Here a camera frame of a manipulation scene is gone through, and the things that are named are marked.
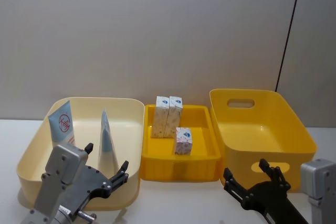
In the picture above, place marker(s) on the white blue tube red print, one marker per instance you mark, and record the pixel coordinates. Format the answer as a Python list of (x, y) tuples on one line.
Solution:
[(61, 125)]

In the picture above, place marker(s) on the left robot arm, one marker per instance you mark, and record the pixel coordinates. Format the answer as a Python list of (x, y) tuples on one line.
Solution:
[(65, 161)]

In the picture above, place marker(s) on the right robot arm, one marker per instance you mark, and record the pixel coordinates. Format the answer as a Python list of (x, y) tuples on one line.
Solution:
[(319, 179)]

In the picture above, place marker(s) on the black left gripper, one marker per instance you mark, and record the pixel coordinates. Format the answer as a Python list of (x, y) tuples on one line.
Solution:
[(92, 184)]

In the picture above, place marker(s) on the pale cream plastic bin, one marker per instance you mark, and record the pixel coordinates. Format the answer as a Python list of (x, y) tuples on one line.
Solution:
[(84, 112)]

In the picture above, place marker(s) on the tall white patterned carton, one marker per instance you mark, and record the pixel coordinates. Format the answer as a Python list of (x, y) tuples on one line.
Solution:
[(175, 119), (159, 121)]

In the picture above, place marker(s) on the white blue plastic tube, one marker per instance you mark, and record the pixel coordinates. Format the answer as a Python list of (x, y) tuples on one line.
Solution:
[(107, 145)]

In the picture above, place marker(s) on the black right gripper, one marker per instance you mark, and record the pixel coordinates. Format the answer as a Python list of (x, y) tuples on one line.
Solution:
[(270, 200)]

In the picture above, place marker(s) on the short white patterned carton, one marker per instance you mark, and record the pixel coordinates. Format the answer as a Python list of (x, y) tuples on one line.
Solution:
[(183, 141)]

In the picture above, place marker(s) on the shallow yellow plastic tray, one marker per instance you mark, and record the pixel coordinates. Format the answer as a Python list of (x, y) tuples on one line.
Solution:
[(200, 142)]

